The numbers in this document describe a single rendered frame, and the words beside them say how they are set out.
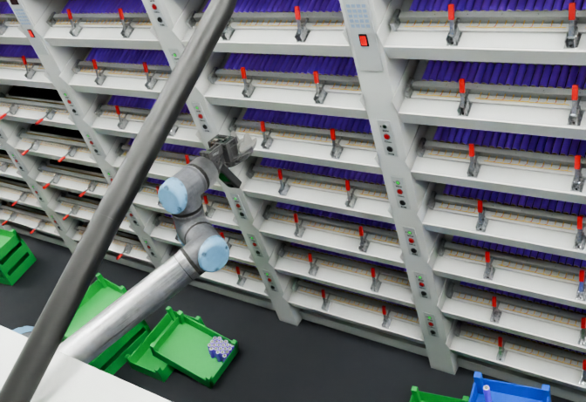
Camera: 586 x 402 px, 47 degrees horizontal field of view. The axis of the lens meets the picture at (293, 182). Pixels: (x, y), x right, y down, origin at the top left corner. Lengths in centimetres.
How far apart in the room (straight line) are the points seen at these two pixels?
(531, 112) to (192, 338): 181
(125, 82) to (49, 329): 199
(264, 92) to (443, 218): 66
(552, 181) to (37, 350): 146
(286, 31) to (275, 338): 144
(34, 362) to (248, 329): 244
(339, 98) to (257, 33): 30
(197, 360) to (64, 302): 235
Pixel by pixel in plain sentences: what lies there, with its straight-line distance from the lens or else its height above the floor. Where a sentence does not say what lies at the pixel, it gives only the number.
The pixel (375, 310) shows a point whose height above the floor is 18.
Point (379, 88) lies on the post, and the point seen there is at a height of 122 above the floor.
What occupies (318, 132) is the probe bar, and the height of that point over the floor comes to 100.
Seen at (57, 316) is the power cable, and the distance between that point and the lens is 60.
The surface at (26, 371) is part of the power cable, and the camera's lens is 60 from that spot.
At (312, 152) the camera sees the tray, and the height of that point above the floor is 96.
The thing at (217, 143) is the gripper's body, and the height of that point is 114.
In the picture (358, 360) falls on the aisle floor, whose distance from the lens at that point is 274.
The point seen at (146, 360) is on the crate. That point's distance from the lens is 311.
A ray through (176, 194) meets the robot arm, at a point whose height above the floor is 114.
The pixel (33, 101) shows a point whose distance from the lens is 319.
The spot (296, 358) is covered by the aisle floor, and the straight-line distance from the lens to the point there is 283.
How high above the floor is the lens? 213
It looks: 35 degrees down
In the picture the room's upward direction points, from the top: 19 degrees counter-clockwise
